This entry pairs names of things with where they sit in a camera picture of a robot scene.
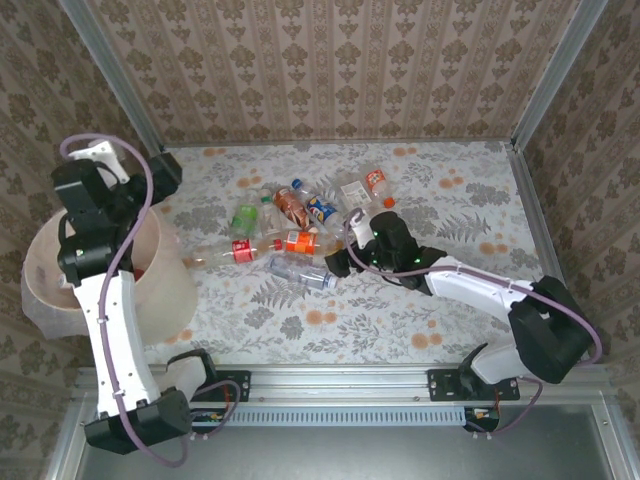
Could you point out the aluminium frame post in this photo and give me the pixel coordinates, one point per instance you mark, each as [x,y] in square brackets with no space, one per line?
[556,75]
[112,75]

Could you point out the small orange-red label bottle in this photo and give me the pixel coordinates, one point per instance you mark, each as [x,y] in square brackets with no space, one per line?
[375,179]

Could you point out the clear water bottle pale label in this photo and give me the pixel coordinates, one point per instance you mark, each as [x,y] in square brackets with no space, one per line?
[300,272]

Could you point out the copper brown label bottle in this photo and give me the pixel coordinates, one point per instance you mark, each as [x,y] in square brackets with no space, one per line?
[292,207]

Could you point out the grey metal shelf sheet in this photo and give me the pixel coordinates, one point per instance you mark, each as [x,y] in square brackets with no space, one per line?
[350,455]

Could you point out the aluminium table side rail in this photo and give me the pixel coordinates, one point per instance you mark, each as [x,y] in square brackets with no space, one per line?
[531,200]

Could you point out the green label plastic bottle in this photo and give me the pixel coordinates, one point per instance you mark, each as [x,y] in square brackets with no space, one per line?
[245,220]

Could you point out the floral table cover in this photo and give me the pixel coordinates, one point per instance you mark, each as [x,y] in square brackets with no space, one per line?
[375,320]

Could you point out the white round bin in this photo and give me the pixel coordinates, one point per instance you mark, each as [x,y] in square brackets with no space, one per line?
[40,320]

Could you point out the pink round waste bin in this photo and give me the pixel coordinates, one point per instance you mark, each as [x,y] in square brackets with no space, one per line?
[50,250]

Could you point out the red label cola bottle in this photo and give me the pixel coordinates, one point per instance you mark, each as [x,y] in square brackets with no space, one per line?
[242,251]

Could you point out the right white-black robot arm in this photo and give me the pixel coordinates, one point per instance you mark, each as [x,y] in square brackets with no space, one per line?
[475,287]

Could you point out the orange label soda bottle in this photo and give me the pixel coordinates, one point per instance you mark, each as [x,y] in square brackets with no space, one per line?
[300,243]

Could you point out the blue Pepsi label bottle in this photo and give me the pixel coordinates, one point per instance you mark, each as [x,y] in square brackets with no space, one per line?
[321,207]

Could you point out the clear bottle white barcode label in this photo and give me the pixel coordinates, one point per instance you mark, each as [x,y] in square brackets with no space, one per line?
[354,192]

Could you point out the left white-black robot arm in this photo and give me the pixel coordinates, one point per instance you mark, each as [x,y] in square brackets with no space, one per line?
[115,340]

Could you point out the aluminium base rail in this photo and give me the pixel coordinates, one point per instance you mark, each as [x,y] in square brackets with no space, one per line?
[340,382]

